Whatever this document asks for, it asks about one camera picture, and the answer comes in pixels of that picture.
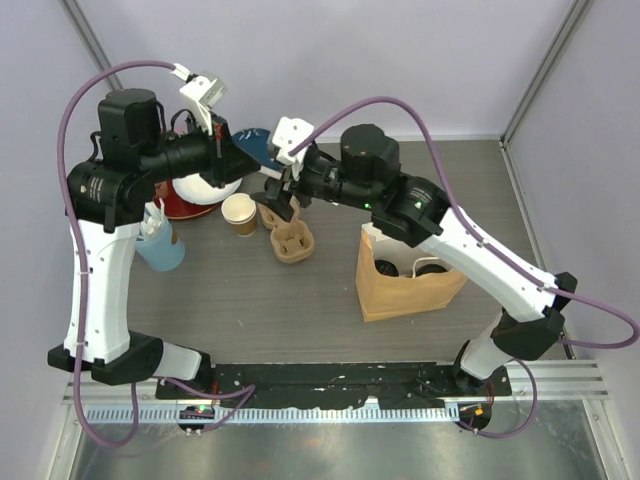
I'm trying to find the brown pulp cup carrier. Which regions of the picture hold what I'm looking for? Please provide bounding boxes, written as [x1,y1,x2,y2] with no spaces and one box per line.
[258,197,315,264]

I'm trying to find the stacked brown paper cups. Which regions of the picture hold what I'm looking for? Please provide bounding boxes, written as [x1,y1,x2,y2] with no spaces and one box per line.
[221,193,257,237]

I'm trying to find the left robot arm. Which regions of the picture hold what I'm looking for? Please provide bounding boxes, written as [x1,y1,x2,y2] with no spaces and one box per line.
[47,88,260,399]

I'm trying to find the red round tray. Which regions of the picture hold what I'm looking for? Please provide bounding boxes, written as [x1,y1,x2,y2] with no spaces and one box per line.
[153,181,220,221]

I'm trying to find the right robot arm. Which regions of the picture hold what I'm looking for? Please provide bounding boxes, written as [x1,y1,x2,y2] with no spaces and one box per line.
[251,117,577,395]

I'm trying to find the black coffee lid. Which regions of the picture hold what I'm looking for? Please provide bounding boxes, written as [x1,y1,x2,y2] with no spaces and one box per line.
[415,263,448,277]
[374,259,399,277]

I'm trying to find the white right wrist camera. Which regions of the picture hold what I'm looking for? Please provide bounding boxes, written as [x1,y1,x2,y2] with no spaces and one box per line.
[269,116,314,180]

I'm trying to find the brown paper bag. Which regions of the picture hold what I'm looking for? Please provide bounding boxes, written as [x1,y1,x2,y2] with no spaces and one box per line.
[356,223,467,322]

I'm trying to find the aluminium rail frame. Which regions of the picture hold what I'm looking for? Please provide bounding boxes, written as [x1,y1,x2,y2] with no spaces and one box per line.
[81,360,608,432]

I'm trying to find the white paper plate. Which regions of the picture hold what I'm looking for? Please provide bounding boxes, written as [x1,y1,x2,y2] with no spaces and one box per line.
[172,174,242,205]

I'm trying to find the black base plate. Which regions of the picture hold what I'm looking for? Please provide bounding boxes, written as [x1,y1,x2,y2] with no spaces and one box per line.
[185,362,512,410]

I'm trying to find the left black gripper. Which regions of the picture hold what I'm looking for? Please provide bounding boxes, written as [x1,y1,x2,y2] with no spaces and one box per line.
[139,110,261,188]

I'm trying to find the light blue holder cup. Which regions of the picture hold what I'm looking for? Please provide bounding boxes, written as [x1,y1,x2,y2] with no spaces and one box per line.
[135,222,186,272]

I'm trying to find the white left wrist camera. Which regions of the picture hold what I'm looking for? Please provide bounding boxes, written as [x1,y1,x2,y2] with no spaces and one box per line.
[172,63,227,136]

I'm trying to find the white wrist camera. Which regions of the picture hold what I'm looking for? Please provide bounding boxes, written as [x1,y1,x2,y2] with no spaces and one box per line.
[269,116,314,180]
[172,63,227,136]

